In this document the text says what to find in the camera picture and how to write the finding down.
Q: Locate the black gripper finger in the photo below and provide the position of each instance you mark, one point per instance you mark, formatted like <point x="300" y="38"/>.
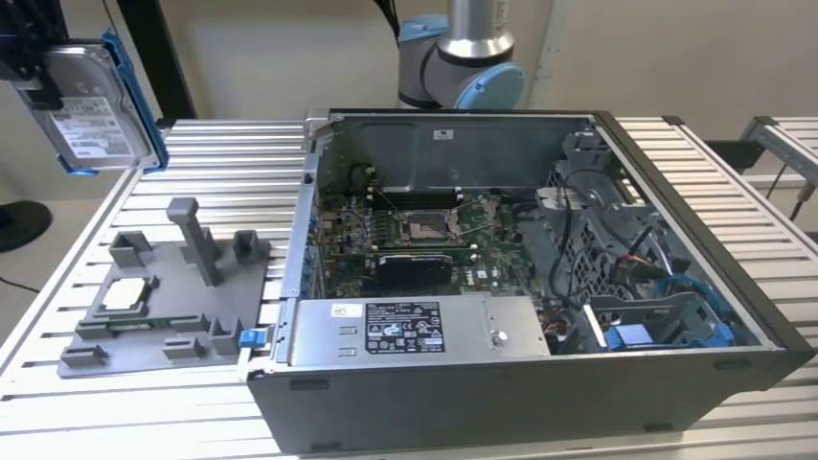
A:
<point x="45" y="100"/>

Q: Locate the hard disk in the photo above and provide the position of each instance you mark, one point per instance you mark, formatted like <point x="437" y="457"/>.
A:
<point x="97" y="96"/>

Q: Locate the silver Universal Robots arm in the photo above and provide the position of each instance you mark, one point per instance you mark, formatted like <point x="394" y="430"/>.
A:
<point x="480" y="29"/>

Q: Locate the blue disk carrier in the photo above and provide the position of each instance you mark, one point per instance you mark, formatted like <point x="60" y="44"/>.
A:
<point x="629" y="338"/>

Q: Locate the grey disk bay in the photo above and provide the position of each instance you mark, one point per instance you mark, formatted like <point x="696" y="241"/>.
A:
<point x="691" y="306"/>

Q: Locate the black round stand base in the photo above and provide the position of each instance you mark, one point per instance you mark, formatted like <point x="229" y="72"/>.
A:
<point x="22" y="225"/>

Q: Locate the silver CPU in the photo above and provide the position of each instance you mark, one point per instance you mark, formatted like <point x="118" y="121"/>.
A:
<point x="125" y="293"/>

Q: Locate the grey parts rack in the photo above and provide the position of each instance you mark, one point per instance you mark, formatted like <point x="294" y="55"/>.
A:
<point x="186" y="297"/>

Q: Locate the thin metal locking lever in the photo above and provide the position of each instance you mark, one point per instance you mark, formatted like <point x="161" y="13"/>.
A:
<point x="465" y="206"/>
<point x="392" y="201"/>

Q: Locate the blue case latch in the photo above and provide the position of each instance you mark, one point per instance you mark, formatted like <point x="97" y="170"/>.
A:
<point x="252" y="338"/>

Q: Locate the black RAM slot bank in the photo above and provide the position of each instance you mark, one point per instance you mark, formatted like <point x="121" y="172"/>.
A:
<point x="425" y="247"/>
<point x="416" y="195"/>

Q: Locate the silver power supply unit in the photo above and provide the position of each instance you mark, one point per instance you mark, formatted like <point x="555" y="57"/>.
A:
<point x="320" y="335"/>

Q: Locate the CPU socket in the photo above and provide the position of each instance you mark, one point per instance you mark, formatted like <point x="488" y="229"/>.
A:
<point x="425" y="229"/>

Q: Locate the black graphics card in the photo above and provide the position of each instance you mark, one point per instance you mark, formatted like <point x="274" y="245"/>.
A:
<point x="413" y="273"/>

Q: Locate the green motherboard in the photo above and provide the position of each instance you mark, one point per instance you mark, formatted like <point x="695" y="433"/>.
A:
<point x="499" y="259"/>

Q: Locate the grey perforated drive cage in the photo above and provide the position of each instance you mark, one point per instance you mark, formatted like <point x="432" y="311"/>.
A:
<point x="576" y="249"/>

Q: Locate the dark grey PC case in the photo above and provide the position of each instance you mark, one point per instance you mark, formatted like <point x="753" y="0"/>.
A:
<point x="448" y="407"/>

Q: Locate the metal slat side table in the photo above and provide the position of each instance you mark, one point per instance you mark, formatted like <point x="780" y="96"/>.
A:
<point x="793" y="139"/>

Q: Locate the black upright post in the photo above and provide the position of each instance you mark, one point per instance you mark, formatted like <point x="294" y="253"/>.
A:
<point x="154" y="48"/>

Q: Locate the silver metal bracket plate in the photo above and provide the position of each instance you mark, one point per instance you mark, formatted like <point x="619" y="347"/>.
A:
<point x="556" y="199"/>

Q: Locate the black table bracket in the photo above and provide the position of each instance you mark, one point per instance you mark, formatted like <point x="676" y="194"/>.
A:
<point x="736" y="153"/>

